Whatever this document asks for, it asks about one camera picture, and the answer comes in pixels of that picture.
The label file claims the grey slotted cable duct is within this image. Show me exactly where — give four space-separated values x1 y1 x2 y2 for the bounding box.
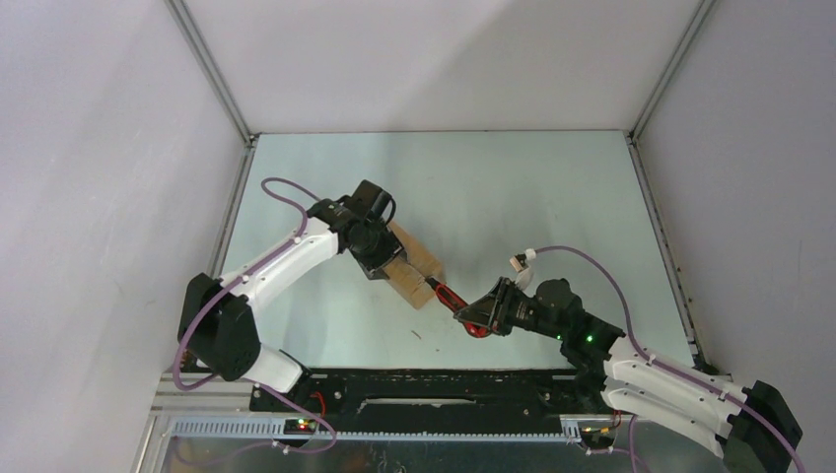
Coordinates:
170 416 581 442

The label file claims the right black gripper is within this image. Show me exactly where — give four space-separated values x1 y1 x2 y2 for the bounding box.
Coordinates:
454 277 565 341

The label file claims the red black utility knife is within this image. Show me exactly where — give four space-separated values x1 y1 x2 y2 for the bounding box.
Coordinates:
425 277 489 339

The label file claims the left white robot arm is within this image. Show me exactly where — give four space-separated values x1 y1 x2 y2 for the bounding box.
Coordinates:
175 180 406 411

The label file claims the aluminium frame post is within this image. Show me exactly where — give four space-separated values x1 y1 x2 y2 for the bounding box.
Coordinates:
629 0 719 143
165 0 254 147

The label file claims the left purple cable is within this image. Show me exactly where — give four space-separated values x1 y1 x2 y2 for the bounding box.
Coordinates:
172 177 339 456

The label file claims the brown cardboard express box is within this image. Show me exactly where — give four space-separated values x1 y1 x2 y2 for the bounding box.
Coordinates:
383 222 446 310

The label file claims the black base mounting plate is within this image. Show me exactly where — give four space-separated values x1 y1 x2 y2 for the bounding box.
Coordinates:
286 368 626 434

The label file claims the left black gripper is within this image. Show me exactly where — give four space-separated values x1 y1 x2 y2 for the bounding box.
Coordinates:
347 219 407 280

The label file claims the right aluminium frame post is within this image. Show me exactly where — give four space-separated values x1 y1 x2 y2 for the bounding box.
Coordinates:
629 0 719 143

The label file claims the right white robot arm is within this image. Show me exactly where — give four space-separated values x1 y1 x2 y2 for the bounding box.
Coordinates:
453 278 804 472

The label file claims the left aluminium frame post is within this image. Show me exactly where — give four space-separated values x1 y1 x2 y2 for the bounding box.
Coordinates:
165 0 254 147

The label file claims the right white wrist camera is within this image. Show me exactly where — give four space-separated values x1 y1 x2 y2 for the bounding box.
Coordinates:
510 248 537 291

